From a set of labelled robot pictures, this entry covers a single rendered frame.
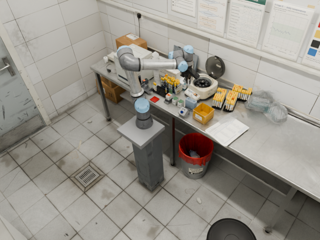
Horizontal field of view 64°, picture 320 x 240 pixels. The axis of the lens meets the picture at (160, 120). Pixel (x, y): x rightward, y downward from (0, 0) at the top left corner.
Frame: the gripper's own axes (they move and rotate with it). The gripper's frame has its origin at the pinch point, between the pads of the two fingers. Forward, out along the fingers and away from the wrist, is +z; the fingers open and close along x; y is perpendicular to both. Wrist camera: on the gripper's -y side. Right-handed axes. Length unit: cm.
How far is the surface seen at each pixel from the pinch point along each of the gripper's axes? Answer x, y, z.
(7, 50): 69, 185, -3
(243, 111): -25, -42, 25
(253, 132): -7, -61, 25
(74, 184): 100, 80, 113
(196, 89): -15.0, 1.7, 15.2
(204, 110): -2.9, -15.8, 22.9
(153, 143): 45, 5, 39
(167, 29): -54, 67, -11
